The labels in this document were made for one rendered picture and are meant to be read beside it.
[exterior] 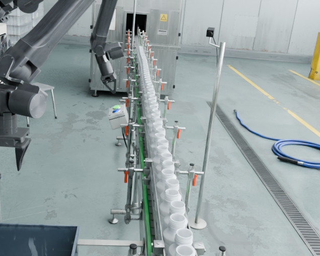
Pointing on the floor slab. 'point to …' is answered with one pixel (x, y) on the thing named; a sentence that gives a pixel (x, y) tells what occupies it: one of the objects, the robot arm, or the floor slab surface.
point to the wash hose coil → (295, 144)
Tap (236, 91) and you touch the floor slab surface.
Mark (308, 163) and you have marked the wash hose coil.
